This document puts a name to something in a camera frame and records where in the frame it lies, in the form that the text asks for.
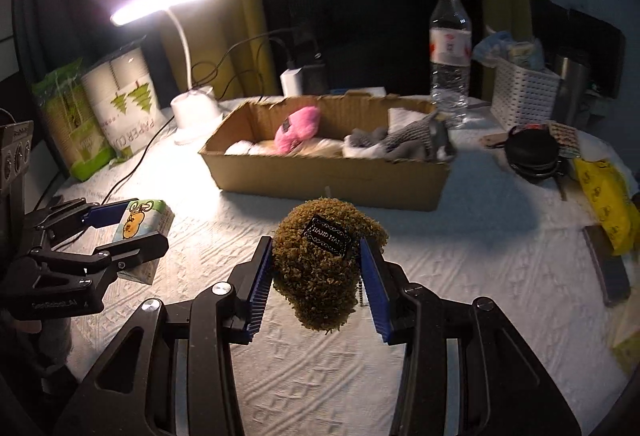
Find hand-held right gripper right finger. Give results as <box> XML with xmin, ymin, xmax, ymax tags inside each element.
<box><xmin>357</xmin><ymin>236</ymin><xmax>583</xmax><ymax>436</ymax></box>

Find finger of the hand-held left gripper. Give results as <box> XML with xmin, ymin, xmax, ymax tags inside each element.
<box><xmin>32</xmin><ymin>231</ymin><xmax>171</xmax><ymax>279</ymax></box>
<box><xmin>30</xmin><ymin>198</ymin><xmax>132</xmax><ymax>247</ymax></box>

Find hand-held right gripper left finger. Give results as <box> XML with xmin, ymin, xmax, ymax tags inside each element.
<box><xmin>55</xmin><ymin>236</ymin><xmax>273</xmax><ymax>436</ymax></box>

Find cartoon print tissue pack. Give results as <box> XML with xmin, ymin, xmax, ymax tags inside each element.
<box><xmin>111</xmin><ymin>198</ymin><xmax>175</xmax><ymax>285</ymax></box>

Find brown plush toy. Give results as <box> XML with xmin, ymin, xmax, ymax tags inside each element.
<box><xmin>272</xmin><ymin>197</ymin><xmax>390</xmax><ymax>333</ymax></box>

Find cardboard box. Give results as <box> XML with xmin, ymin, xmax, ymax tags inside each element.
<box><xmin>199</xmin><ymin>93</ymin><xmax>457</xmax><ymax>213</ymax></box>

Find white cloth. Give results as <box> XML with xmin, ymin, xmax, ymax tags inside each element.
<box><xmin>225</xmin><ymin>138</ymin><xmax>346</xmax><ymax>157</ymax></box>

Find pink plush toy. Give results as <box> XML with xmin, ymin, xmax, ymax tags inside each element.
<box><xmin>274</xmin><ymin>106</ymin><xmax>322</xmax><ymax>155</ymax></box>

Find green paper cup pack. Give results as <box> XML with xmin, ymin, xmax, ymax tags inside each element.
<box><xmin>32</xmin><ymin>57</ymin><xmax>117</xmax><ymax>181</ymax></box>

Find white tablecloth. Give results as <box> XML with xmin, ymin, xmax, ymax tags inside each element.
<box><xmin>50</xmin><ymin>96</ymin><xmax>640</xmax><ymax>436</ymax></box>

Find white paper cup pack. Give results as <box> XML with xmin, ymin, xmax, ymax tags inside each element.
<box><xmin>80</xmin><ymin>40</ymin><xmax>168</xmax><ymax>159</ymax></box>

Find white desk lamp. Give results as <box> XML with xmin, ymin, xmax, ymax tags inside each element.
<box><xmin>110</xmin><ymin>0</ymin><xmax>224</xmax><ymax>145</ymax></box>

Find blue flat packet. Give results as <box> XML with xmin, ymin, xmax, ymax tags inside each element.
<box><xmin>330</xmin><ymin>87</ymin><xmax>388</xmax><ymax>97</ymax></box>

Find black round pouch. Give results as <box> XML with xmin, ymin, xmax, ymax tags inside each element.
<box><xmin>504</xmin><ymin>126</ymin><xmax>568</xmax><ymax>184</ymax></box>

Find white charger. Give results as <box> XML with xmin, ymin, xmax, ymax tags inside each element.
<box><xmin>280</xmin><ymin>67</ymin><xmax>303</xmax><ymax>97</ymax></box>

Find black power adapter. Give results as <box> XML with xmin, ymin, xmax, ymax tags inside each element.
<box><xmin>300</xmin><ymin>63</ymin><xmax>328</xmax><ymax>96</ymax></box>

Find dark phone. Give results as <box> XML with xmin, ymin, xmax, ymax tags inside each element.
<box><xmin>582</xmin><ymin>225</ymin><xmax>632</xmax><ymax>307</ymax></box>

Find clear water bottle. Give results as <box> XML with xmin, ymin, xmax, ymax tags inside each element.
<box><xmin>429</xmin><ymin>0</ymin><xmax>473</xmax><ymax>129</ymax></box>

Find small patterned box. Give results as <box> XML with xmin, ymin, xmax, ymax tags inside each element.
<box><xmin>547</xmin><ymin>122</ymin><xmax>581</xmax><ymax>159</ymax></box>

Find white plastic basket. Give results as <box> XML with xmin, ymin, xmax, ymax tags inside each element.
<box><xmin>492</xmin><ymin>57</ymin><xmax>561</xmax><ymax>131</ymax></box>

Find yellow tissue packet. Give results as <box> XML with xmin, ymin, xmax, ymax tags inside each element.
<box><xmin>572</xmin><ymin>157</ymin><xmax>640</xmax><ymax>257</ymax></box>

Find pale yellow plastic bag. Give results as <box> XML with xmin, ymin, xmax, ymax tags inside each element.
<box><xmin>607</xmin><ymin>306</ymin><xmax>640</xmax><ymax>374</ymax></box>

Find pale plastic packets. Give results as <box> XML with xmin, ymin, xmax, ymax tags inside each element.
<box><xmin>472</xmin><ymin>30</ymin><xmax>546</xmax><ymax>71</ymax></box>

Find metal cup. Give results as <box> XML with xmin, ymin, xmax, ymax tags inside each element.
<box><xmin>552</xmin><ymin>48</ymin><xmax>593</xmax><ymax>114</ymax></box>

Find black monitor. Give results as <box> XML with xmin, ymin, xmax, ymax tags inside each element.
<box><xmin>547</xmin><ymin>0</ymin><xmax>626</xmax><ymax>96</ymax></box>

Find black lamp cable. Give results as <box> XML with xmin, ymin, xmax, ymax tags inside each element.
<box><xmin>35</xmin><ymin>116</ymin><xmax>176</xmax><ymax>211</ymax></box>

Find black charger cable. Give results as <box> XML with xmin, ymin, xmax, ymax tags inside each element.
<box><xmin>192</xmin><ymin>28</ymin><xmax>321</xmax><ymax>99</ymax></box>

